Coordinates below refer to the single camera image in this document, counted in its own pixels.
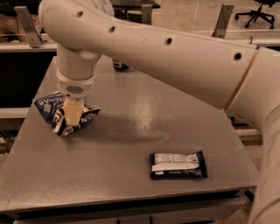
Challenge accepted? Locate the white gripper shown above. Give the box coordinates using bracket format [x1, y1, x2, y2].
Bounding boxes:
[56, 71, 95, 126]

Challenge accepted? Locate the blue chip bag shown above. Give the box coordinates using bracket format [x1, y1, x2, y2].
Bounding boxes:
[34, 92, 100, 137]

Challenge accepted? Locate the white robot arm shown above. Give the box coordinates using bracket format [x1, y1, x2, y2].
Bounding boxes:
[38, 0, 280, 224]

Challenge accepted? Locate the blue soda can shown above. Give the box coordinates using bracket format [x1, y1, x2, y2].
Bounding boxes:
[113, 59, 130, 72]

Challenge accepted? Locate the dark snack bar wrapper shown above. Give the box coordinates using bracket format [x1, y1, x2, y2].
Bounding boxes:
[150, 150, 208, 179]

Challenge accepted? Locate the dark desk with tray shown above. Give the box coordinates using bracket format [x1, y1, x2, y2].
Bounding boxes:
[109, 0, 160, 24]

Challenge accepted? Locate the glass barrier panel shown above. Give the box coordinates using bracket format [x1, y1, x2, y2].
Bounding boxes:
[0, 0, 280, 42]

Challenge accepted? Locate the black office chair base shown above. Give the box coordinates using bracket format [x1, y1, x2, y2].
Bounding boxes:
[234, 0, 278, 29]

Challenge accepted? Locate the left metal bracket post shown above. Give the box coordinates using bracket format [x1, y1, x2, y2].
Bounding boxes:
[14, 6, 42, 48]

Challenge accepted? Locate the metal bracket post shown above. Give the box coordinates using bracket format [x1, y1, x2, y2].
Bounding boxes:
[14, 6, 42, 48]
[212, 4, 234, 39]
[141, 4, 152, 25]

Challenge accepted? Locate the middle metal bracket post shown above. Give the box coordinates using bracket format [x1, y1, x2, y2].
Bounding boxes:
[141, 4, 152, 25]

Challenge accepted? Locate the right metal bracket post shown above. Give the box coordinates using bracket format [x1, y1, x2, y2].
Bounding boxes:
[212, 4, 234, 39]

